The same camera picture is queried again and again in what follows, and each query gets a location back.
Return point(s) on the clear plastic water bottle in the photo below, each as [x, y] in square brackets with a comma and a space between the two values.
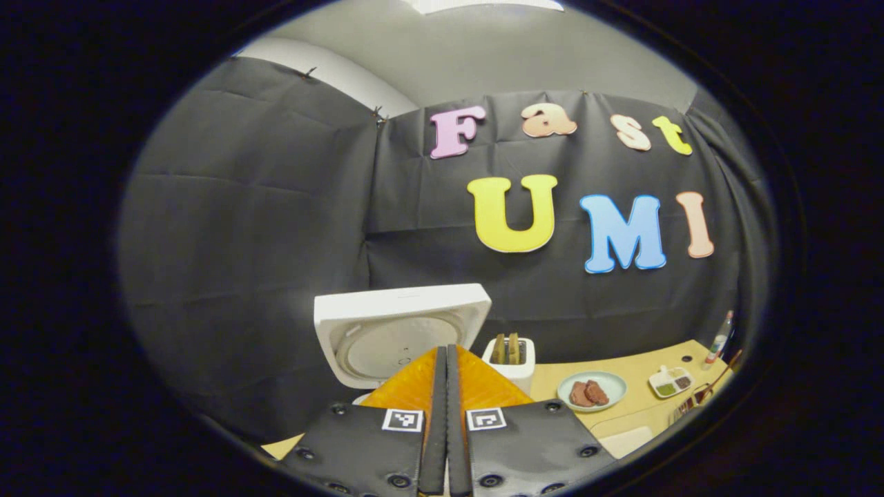
[718, 338]

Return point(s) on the red meat piece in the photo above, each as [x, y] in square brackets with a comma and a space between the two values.
[579, 395]
[598, 392]

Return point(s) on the white rice cooker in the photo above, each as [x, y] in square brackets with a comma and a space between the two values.
[387, 331]

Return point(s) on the ceiling light panel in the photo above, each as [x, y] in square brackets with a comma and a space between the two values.
[483, 4]

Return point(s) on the light green plate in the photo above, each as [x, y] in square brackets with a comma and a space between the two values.
[611, 386]

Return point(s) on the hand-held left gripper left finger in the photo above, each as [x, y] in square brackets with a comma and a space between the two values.
[435, 442]

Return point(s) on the brown bread slice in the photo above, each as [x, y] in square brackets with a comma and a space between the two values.
[514, 348]
[498, 348]

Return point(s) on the black backdrop cloth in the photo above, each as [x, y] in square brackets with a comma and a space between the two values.
[262, 241]

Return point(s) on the white toaster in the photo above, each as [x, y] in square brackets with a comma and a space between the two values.
[518, 376]

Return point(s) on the white divided bean dish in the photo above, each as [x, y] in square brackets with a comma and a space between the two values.
[668, 382]

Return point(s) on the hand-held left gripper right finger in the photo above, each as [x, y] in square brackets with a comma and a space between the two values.
[457, 442]

